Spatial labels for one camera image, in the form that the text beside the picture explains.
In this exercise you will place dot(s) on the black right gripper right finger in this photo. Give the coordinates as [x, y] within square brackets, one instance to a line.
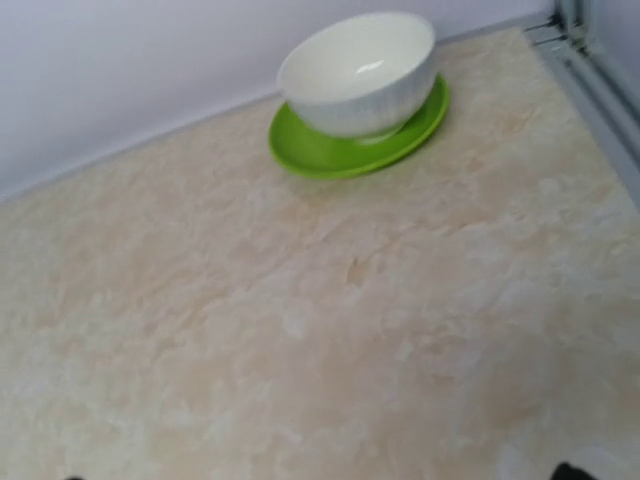
[566, 471]

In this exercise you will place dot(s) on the green plastic saucer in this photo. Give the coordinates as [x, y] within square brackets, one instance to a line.
[310, 154]

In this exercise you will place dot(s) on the white ceramic bowl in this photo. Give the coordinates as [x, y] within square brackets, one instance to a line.
[362, 77]

